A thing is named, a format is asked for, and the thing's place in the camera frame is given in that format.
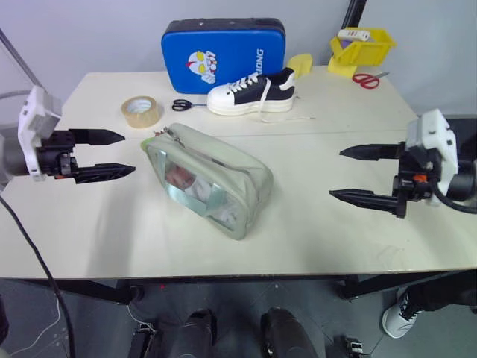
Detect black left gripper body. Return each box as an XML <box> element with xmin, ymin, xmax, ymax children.
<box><xmin>36</xmin><ymin>129</ymin><xmax>79</xmax><ymax>180</ymax></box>

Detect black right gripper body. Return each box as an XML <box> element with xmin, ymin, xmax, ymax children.
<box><xmin>391</xmin><ymin>141</ymin><xmax>445</xmax><ymax>220</ymax></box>

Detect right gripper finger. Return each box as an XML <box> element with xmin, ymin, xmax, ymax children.
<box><xmin>339</xmin><ymin>142</ymin><xmax>402</xmax><ymax>163</ymax></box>
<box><xmin>328</xmin><ymin>188</ymin><xmax>399</xmax><ymax>216</ymax></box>

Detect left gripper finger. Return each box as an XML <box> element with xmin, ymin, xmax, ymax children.
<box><xmin>74</xmin><ymin>162</ymin><xmax>136</xmax><ymax>186</ymax></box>
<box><xmin>69</xmin><ymin>128</ymin><xmax>126</xmax><ymax>148</ymax></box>

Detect yellow plastic storage bin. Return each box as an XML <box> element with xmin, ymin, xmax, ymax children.
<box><xmin>329</xmin><ymin>27</ymin><xmax>397</xmax><ymax>68</ymax></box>

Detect grey-green zip pouch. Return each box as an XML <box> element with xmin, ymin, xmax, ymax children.
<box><xmin>139</xmin><ymin>122</ymin><xmax>275</xmax><ymax>242</ymax></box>

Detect roll of clear packing tape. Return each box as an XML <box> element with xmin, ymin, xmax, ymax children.
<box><xmin>119</xmin><ymin>95</ymin><xmax>165</xmax><ymax>130</ymax></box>

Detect grey metal pole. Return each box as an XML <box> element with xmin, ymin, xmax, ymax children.
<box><xmin>0</xmin><ymin>27</ymin><xmax>48</xmax><ymax>98</ymax></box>

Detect yellow sponge piece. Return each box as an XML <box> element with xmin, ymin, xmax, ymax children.
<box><xmin>287</xmin><ymin>52</ymin><xmax>315</xmax><ymax>78</ymax></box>

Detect white power strip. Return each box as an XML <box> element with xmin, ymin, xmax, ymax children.
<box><xmin>337</xmin><ymin>28</ymin><xmax>371</xmax><ymax>43</ymax></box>

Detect person's dark trouser leg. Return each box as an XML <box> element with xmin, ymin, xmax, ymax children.
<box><xmin>403</xmin><ymin>271</ymin><xmax>477</xmax><ymax>315</ymax></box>

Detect person's white shoe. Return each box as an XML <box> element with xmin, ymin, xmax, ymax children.
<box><xmin>382</xmin><ymin>286</ymin><xmax>424</xmax><ymax>339</ymax></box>

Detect black and white sneaker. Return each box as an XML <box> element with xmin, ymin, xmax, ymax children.
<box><xmin>205</xmin><ymin>66</ymin><xmax>317</xmax><ymax>125</ymax></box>

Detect black metal pole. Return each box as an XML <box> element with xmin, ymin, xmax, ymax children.
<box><xmin>341</xmin><ymin>0</ymin><xmax>368</xmax><ymax>31</ymax></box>

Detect dark rounded shape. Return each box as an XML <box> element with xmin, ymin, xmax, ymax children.
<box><xmin>259</xmin><ymin>306</ymin><xmax>329</xmax><ymax>358</ymax></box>
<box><xmin>157</xmin><ymin>308</ymin><xmax>218</xmax><ymax>358</ymax></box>

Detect blue padded kick shield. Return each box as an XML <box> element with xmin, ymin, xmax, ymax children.
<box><xmin>160</xmin><ymin>16</ymin><xmax>288</xmax><ymax>95</ymax></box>

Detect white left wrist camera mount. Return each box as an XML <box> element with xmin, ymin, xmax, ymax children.
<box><xmin>17</xmin><ymin>86</ymin><xmax>63</xmax><ymax>183</ymax></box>

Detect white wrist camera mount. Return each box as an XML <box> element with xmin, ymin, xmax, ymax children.
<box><xmin>17</xmin><ymin>86</ymin><xmax>63</xmax><ymax>183</ymax></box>
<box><xmin>405</xmin><ymin>108</ymin><xmax>460</xmax><ymax>208</ymax></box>

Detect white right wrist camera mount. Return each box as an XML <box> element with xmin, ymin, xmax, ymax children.
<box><xmin>405</xmin><ymin>108</ymin><xmax>460</xmax><ymax>208</ymax></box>

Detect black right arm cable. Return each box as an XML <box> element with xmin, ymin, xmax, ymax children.
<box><xmin>435</xmin><ymin>185</ymin><xmax>477</xmax><ymax>216</ymax></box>

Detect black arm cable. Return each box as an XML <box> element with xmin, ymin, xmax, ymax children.
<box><xmin>435</xmin><ymin>185</ymin><xmax>477</xmax><ymax>216</ymax></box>
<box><xmin>0</xmin><ymin>193</ymin><xmax>78</xmax><ymax>358</ymax></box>

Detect red-handled scissors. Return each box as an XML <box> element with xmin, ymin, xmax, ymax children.
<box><xmin>351</xmin><ymin>71</ymin><xmax>391</xmax><ymax>90</ymax></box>

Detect black-handled scissors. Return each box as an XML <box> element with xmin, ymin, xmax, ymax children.
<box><xmin>171</xmin><ymin>98</ymin><xmax>210</xmax><ymax>113</ymax></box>

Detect black table frame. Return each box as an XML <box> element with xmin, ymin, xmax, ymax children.
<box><xmin>0</xmin><ymin>268</ymin><xmax>477</xmax><ymax>306</ymax></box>

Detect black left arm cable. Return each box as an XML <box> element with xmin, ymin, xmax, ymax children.
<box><xmin>0</xmin><ymin>193</ymin><xmax>78</xmax><ymax>358</ymax></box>

